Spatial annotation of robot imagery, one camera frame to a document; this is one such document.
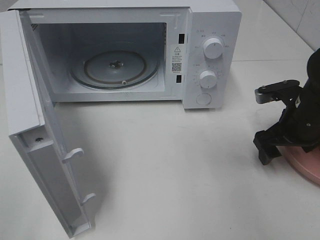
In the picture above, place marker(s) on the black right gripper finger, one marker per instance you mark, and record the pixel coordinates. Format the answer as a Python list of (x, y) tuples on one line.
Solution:
[(267, 142)]

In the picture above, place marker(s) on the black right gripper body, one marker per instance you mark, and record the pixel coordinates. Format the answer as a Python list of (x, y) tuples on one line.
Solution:
[(300, 123)]

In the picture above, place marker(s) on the pink round plate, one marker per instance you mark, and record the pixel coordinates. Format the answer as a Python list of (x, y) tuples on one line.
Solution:
[(306, 163)]

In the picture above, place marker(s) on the white round door button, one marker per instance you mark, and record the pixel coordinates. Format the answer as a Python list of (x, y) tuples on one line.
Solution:
[(204, 99)]

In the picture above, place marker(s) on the white microwave door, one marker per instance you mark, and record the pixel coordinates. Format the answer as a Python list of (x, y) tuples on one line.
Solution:
[(33, 127)]

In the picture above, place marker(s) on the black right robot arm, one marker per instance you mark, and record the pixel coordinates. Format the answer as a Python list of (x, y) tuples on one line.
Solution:
[(313, 73)]

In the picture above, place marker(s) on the white lower timer knob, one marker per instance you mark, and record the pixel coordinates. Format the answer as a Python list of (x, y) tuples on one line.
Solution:
[(208, 79)]

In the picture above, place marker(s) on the white upper power knob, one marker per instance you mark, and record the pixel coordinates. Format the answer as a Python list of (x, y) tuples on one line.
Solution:
[(213, 47)]

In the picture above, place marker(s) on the white microwave oven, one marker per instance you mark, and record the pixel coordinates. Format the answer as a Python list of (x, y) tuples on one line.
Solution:
[(171, 30)]

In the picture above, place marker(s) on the glass microwave turntable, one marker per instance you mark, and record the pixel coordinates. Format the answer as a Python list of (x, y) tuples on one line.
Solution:
[(114, 69)]

